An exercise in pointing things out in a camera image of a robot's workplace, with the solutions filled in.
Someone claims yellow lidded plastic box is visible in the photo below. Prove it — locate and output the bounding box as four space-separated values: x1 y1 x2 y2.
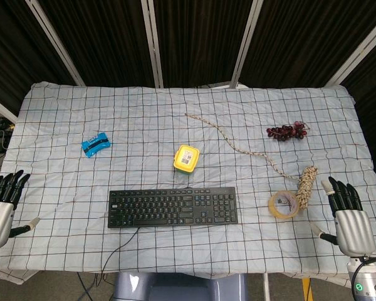
172 144 201 174

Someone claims white screen frame post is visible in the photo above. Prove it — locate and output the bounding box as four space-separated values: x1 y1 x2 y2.
24 0 86 87
140 0 164 88
324 14 376 87
229 0 264 88
0 93 19 124

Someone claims dark red grape bunch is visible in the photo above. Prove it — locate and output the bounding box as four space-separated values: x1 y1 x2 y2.
266 121 310 142

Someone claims clear adhesive tape roll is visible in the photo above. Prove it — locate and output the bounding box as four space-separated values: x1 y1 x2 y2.
268 190 300 220

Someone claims blue checked tablecloth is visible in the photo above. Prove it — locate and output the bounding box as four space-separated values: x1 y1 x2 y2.
0 81 376 281

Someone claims braided beige rope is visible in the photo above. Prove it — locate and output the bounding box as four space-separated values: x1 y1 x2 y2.
184 113 319 211

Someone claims thin black cable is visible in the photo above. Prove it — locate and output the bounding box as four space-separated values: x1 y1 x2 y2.
100 227 142 274

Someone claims black computer keyboard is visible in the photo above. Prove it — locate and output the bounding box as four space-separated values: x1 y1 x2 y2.
107 186 239 229

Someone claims grey robot torso base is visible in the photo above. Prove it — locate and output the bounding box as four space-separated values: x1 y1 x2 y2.
113 272 248 301

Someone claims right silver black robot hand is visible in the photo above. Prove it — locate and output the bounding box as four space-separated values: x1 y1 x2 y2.
310 176 376 258

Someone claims blue snack packet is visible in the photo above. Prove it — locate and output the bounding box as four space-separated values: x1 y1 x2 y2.
81 132 112 157

